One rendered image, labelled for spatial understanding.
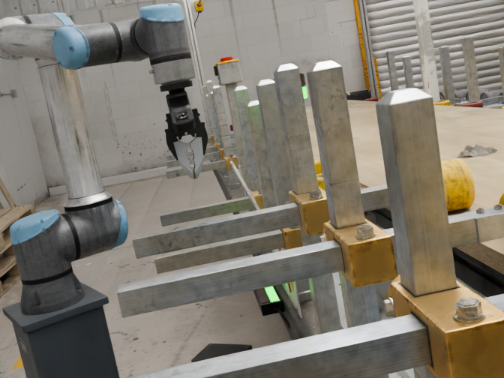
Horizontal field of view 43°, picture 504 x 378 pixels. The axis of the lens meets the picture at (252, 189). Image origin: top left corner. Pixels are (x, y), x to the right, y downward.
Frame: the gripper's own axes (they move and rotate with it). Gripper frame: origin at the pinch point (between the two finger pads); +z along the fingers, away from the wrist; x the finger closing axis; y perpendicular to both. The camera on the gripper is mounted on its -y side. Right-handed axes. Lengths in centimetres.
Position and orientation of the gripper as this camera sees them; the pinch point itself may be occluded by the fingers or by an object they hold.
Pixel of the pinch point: (193, 173)
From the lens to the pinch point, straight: 140.7
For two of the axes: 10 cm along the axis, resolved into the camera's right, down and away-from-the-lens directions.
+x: -9.7, 2.0, -1.1
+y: -1.4, -1.5, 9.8
